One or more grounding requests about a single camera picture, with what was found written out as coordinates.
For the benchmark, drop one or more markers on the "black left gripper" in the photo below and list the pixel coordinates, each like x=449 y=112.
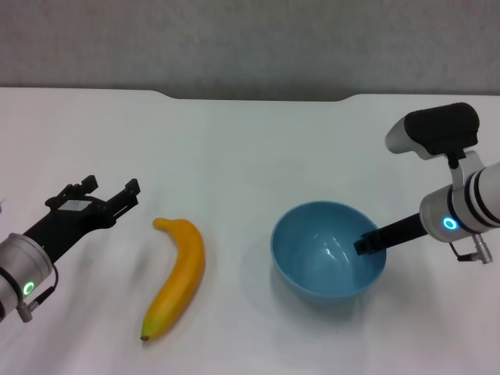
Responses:
x=74 y=218

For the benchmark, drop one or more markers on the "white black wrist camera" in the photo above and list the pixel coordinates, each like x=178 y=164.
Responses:
x=437 y=129

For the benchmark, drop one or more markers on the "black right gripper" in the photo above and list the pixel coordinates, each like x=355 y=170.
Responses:
x=404 y=232

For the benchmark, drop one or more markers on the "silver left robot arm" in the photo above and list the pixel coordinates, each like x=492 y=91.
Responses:
x=19 y=265

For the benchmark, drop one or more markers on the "yellow banana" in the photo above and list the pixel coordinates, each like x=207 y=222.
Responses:
x=183 y=269

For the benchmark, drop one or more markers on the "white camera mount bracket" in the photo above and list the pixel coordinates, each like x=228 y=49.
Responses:
x=466 y=166

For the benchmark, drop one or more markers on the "blue bowl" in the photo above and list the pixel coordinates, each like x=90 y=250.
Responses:
x=312 y=269

